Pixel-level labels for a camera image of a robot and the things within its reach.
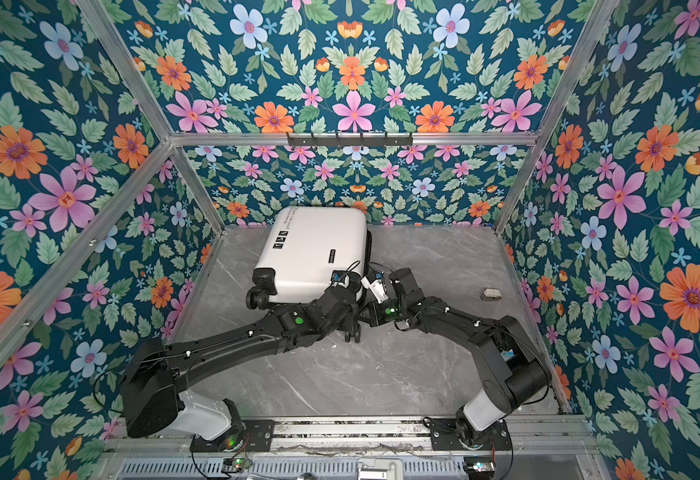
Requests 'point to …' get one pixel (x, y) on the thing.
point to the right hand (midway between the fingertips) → (356, 314)
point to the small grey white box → (491, 294)
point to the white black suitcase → (303, 251)
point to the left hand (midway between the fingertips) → (359, 306)
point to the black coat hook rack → (350, 141)
